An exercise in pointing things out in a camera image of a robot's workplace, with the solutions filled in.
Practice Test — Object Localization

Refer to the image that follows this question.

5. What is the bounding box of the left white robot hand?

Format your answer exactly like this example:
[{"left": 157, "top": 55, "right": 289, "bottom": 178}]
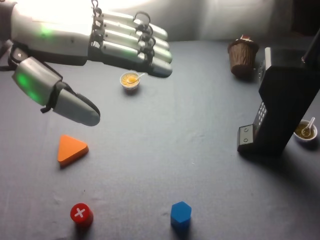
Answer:
[{"left": 9, "top": 0, "right": 175, "bottom": 127}]

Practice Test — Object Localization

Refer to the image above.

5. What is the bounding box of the toy bowl of orange soup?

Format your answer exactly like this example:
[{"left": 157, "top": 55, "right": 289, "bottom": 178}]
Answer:
[{"left": 119, "top": 71, "right": 146, "bottom": 95}]

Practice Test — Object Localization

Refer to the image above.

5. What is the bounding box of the orange triangle block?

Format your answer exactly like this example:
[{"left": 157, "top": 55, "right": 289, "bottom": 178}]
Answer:
[{"left": 57, "top": 134, "right": 90, "bottom": 168}]

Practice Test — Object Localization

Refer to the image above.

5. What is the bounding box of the grey table cloth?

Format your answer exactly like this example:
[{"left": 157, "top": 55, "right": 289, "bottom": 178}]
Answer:
[{"left": 0, "top": 37, "right": 320, "bottom": 240}]

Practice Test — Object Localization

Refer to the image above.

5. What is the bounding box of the white backdrop sheet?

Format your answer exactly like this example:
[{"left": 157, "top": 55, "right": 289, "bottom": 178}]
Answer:
[{"left": 94, "top": 0, "right": 320, "bottom": 43}]

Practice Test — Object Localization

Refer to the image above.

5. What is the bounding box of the red cylinder block white cross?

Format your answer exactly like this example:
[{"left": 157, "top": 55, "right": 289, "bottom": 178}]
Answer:
[{"left": 70, "top": 202, "right": 94, "bottom": 227}]

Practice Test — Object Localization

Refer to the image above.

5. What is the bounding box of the toy chocolate cupcake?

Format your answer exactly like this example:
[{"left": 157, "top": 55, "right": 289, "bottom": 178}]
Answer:
[{"left": 227, "top": 34, "right": 260, "bottom": 78}]

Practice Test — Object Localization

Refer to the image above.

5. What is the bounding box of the blue hexagon block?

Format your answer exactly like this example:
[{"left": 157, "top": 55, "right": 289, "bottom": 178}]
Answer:
[{"left": 170, "top": 201, "right": 193, "bottom": 228}]

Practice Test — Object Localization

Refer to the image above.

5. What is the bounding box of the toy bowl of green soup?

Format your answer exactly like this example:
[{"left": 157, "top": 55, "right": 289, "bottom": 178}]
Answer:
[{"left": 292, "top": 116, "right": 318, "bottom": 143}]

